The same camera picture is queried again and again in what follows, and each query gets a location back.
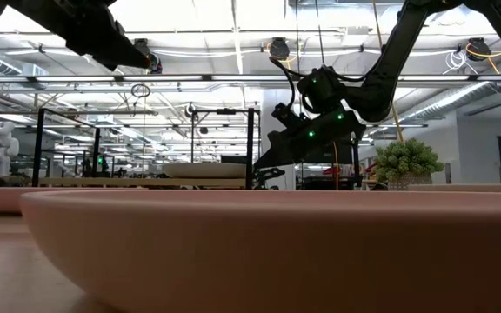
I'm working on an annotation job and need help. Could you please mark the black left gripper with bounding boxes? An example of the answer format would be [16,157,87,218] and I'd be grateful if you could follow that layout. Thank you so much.
[10,0,151,71]

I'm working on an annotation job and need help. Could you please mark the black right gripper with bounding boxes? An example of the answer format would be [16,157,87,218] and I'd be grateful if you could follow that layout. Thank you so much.
[253,108,367,170]

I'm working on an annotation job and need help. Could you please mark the large pink bowl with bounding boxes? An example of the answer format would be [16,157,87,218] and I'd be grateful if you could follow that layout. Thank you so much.
[19,189,501,313]

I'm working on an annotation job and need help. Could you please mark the pink matte plate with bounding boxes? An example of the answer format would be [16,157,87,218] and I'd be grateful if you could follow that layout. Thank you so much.
[0,186,145,215]

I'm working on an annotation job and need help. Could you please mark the black distant robot gripper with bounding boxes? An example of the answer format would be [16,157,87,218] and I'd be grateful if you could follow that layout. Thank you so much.
[252,167,287,190]

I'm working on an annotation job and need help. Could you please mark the white building column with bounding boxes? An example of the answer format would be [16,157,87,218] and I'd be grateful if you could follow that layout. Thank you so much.
[261,89,297,191]

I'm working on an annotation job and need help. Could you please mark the black monitor on stand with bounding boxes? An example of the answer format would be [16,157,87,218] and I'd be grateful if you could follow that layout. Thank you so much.
[315,138,354,165]

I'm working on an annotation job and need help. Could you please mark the green plant in white pot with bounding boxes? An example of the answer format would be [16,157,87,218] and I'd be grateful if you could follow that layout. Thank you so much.
[372,137,445,191]

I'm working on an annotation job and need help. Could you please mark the white robot figure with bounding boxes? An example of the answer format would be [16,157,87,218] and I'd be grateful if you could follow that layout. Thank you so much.
[0,120,20,178]

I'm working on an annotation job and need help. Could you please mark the black hanging cable ring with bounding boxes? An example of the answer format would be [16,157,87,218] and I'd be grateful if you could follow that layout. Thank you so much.
[130,83,152,99]

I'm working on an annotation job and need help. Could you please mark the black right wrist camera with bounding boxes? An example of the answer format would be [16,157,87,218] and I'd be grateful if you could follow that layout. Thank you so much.
[271,102,306,131]

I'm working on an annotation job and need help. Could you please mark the thin yellow cable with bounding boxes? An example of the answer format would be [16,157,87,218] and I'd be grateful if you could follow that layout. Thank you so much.
[331,143,341,191]

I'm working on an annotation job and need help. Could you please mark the wooden shelf with black frame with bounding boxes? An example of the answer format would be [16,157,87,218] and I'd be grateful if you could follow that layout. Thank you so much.
[31,107,261,191]

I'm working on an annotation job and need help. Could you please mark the black hanging cable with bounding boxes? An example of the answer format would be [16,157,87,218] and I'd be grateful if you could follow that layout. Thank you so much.
[314,0,324,66]

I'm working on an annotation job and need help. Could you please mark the yellow hanging cable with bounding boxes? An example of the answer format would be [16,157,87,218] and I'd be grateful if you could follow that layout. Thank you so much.
[371,0,404,143]

